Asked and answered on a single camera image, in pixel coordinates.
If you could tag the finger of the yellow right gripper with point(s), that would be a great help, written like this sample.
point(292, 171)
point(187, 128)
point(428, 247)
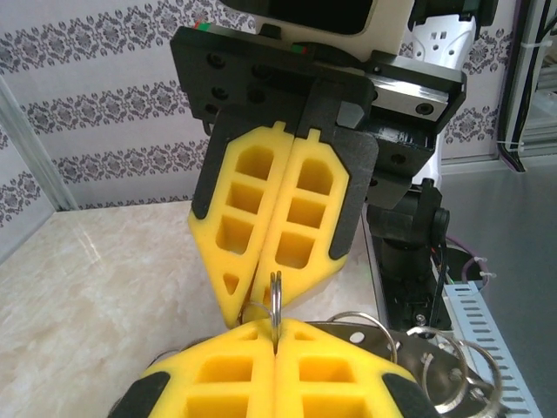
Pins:
point(315, 193)
point(250, 181)

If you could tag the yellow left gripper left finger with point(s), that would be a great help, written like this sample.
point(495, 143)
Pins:
point(217, 392)

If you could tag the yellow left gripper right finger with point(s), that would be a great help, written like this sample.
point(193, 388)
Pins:
point(348, 392)

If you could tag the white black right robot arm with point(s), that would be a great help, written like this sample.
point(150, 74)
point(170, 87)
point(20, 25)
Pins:
point(439, 43)

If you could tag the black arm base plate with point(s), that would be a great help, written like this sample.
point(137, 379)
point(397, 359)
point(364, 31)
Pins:
point(404, 305)

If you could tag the aluminium frame rail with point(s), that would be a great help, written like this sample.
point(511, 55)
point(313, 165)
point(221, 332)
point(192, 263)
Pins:
point(130, 204)

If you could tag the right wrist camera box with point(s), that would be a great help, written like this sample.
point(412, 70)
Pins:
point(383, 26)

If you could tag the aluminium frame post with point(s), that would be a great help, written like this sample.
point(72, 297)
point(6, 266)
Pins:
point(533, 143)
point(37, 152)

